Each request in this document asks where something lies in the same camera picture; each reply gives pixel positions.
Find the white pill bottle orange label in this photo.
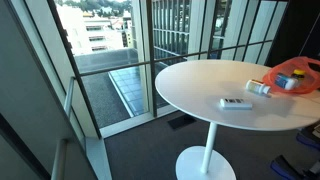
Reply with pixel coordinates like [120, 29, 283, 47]
[246, 79, 271, 94]

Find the red plastic bag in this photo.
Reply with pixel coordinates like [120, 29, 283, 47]
[262, 56, 320, 94]

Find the black floor vent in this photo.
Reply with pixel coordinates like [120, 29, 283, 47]
[168, 115, 195, 130]

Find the white remote control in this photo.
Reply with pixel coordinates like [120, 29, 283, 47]
[220, 98, 253, 109]

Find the white bottle blue label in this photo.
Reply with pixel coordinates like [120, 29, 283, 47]
[274, 73, 297, 90]

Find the yellow cap bottle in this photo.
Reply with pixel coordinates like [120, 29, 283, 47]
[291, 69, 305, 82]

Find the blue black equipment base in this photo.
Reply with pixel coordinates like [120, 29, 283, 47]
[270, 123, 320, 180]

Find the round white pedestal table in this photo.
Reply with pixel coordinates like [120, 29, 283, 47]
[155, 60, 320, 180]

